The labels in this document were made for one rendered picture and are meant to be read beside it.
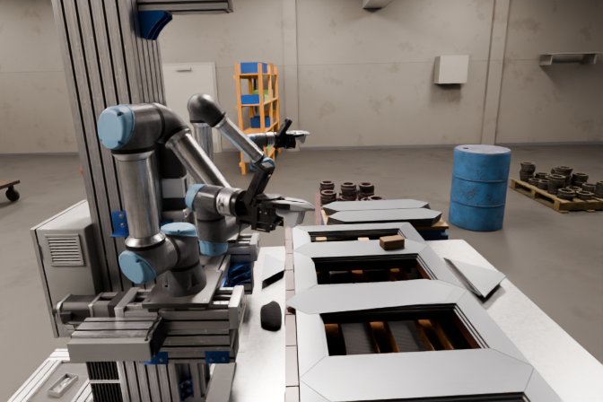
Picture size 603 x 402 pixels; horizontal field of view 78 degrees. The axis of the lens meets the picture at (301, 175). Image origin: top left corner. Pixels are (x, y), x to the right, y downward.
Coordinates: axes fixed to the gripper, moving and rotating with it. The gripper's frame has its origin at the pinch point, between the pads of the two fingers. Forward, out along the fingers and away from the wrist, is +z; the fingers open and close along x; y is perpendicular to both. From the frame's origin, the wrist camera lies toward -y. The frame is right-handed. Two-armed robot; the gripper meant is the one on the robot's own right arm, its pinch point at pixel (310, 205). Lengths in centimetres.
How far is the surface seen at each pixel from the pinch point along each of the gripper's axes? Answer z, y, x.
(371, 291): -3, 51, -74
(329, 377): -1, 58, -23
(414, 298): 15, 51, -76
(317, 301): -21, 54, -58
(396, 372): 17, 57, -33
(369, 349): -3, 81, -78
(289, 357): -18, 60, -27
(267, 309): -48, 67, -63
